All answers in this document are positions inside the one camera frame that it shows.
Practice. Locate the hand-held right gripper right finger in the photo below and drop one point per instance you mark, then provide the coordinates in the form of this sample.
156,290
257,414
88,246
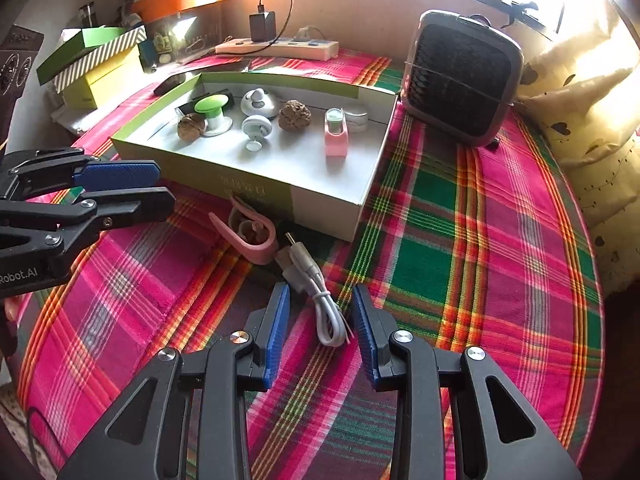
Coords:
365,335

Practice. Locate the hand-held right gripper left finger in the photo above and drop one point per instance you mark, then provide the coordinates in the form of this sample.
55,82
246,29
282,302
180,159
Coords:
277,332

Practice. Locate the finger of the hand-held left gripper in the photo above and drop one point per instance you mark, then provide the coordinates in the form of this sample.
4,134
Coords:
135,205
120,174

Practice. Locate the brown walnut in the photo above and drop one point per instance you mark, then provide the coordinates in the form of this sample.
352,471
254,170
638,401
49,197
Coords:
295,115
192,127

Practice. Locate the pink clip with green pad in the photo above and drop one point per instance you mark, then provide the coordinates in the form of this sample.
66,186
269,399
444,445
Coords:
250,247

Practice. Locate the green mushroom-shaped knob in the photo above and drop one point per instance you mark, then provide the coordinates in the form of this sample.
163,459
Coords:
212,105

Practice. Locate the grey mushroom-shaped knob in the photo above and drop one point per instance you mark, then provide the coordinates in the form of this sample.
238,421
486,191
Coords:
257,127

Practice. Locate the white round penguin-shaped gadget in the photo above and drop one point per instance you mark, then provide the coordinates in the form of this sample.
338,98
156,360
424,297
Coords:
257,102

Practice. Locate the green cardboard box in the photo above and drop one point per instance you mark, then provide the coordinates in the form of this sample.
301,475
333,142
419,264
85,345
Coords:
320,180

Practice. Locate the pink small bottle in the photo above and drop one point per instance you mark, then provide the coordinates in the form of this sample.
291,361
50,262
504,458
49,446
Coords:
335,140

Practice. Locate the small white round container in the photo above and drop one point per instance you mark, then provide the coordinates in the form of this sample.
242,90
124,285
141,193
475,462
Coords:
357,121

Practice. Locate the yellow box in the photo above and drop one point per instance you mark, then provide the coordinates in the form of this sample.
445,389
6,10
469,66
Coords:
105,85

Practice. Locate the black smartphone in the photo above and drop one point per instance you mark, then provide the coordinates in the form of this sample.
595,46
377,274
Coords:
170,84

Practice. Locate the green striped box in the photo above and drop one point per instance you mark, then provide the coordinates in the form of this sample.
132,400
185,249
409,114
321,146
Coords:
90,55

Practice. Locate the plaid tablecloth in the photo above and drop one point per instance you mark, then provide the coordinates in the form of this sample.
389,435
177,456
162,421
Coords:
475,260

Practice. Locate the dark box with round pattern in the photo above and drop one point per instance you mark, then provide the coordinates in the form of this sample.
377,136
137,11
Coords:
17,67

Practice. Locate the orange tray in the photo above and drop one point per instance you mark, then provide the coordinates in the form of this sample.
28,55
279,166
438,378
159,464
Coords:
175,0

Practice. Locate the beige power strip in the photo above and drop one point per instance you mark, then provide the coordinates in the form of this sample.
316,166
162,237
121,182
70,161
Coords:
280,49

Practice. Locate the black charger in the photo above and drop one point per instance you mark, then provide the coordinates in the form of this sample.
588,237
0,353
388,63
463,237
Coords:
262,27

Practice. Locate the white plug adapter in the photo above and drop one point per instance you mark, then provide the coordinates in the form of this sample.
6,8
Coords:
306,35

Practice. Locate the small grey desk heater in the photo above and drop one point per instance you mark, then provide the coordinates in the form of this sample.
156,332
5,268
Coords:
460,75

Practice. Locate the cream patterned curtain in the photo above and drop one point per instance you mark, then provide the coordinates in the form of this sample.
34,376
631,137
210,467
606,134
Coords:
590,110

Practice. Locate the black window latch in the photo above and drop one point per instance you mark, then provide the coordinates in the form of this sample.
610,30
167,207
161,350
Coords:
520,10

